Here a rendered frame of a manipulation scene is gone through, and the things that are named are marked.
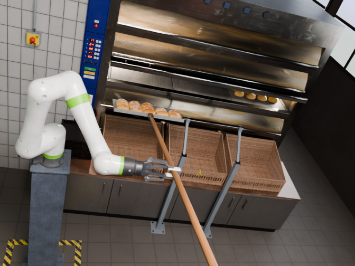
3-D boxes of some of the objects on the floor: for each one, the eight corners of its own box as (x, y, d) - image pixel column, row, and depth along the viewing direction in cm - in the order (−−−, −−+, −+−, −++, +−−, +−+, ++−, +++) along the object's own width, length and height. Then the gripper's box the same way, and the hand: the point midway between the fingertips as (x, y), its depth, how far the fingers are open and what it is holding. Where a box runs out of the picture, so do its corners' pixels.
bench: (47, 172, 370) (51, 127, 337) (261, 197, 427) (282, 161, 394) (36, 215, 325) (39, 169, 292) (276, 237, 383) (301, 200, 350)
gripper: (136, 149, 180) (181, 155, 186) (130, 178, 185) (175, 183, 191) (137, 155, 173) (184, 161, 179) (131, 184, 178) (177, 190, 184)
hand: (173, 171), depth 184 cm, fingers closed on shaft, 3 cm apart
